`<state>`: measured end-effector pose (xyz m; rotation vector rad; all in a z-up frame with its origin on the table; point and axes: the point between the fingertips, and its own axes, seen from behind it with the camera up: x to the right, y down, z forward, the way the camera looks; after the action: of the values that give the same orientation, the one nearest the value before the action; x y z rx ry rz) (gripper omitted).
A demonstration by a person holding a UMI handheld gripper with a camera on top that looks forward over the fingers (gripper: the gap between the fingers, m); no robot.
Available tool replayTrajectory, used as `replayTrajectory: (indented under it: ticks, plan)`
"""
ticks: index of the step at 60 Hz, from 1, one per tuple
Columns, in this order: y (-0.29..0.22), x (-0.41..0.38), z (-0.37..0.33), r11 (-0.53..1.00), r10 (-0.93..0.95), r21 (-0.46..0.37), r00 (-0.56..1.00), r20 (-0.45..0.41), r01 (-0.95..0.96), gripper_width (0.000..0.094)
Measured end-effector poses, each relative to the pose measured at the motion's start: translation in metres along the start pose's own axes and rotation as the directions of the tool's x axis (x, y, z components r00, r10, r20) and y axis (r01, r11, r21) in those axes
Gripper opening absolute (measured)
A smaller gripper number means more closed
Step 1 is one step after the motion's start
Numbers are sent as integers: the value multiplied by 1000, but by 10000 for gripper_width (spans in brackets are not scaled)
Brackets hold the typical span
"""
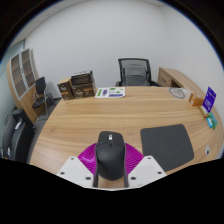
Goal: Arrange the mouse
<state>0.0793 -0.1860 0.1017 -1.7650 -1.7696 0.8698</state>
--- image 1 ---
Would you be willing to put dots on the large black office chair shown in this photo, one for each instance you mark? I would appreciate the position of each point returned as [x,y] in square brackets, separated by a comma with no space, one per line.
[16,136]

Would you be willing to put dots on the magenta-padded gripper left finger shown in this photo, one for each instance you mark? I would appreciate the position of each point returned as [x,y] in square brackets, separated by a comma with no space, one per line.
[75,170]

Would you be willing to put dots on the orange-brown box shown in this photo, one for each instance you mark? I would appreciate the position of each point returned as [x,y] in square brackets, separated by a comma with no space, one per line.
[196,100]

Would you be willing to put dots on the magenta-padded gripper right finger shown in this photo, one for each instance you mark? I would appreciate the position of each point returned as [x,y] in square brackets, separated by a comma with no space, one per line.
[146,170]

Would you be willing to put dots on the white round table grommet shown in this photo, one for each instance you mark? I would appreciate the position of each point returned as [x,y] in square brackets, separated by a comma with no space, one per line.
[207,150]

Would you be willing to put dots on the white round disc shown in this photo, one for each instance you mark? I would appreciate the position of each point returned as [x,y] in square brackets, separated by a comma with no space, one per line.
[176,93]

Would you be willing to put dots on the purple standing card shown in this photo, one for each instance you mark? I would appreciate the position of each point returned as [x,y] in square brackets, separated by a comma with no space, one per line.
[209,99]

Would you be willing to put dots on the black computer mouse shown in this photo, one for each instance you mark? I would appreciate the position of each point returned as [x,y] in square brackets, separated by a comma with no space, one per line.
[110,156]

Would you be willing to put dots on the large brown cardboard box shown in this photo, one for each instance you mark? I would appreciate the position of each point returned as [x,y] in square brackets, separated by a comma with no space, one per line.
[84,90]

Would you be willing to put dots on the white printed paper sheet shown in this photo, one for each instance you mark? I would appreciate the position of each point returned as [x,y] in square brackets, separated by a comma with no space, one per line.
[110,92]

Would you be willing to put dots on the dark grey mouse pad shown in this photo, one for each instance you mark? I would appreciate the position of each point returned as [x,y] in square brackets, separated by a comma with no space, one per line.
[166,146]

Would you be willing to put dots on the small brown cardboard box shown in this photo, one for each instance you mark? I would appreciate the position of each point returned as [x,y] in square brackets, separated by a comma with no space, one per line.
[65,89]

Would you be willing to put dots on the black box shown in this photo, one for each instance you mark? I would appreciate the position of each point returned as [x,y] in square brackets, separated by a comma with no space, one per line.
[82,77]

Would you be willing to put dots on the yellow small box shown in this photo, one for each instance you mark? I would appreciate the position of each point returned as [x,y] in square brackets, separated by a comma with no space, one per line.
[203,111]

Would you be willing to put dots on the wooden shelf cabinet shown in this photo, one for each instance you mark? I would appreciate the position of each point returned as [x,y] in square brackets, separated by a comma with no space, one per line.
[21,76]

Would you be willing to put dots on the black mesh office chair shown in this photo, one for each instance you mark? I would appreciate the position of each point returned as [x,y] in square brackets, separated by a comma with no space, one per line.
[134,71]

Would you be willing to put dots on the wooden side desk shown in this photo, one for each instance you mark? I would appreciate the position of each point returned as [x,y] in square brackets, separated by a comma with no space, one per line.
[176,78]

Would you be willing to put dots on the teal packet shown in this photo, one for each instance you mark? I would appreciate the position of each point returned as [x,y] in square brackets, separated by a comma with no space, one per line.
[209,122]

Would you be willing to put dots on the small black visitor chair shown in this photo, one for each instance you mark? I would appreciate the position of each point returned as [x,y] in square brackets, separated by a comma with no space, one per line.
[40,86]

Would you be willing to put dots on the green packet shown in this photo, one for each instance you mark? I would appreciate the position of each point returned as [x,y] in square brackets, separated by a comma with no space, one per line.
[214,120]

